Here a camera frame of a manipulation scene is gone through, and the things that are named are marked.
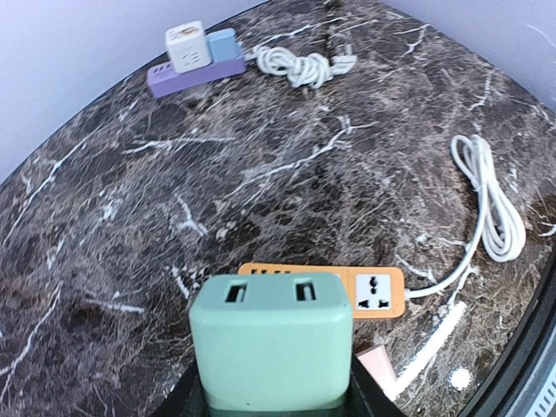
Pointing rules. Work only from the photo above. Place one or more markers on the pink charger plug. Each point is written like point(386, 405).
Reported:
point(377, 363)

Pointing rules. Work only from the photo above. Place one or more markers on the white slotted cable duct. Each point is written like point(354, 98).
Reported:
point(545, 400)

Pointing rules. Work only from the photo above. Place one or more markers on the purple power strip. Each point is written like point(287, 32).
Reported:
point(164, 81)

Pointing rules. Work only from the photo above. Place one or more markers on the light blue charger plug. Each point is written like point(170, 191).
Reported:
point(223, 45)

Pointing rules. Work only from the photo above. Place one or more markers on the green charger plug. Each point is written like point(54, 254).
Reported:
point(273, 343)

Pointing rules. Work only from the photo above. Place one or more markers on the orange power strip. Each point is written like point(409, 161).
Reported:
point(375, 292)

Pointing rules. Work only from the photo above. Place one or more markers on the white cube power socket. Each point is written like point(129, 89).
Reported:
point(187, 47)

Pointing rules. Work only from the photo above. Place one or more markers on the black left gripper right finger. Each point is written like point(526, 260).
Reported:
point(365, 398)

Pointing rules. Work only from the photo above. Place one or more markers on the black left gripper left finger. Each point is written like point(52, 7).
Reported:
point(186, 398)

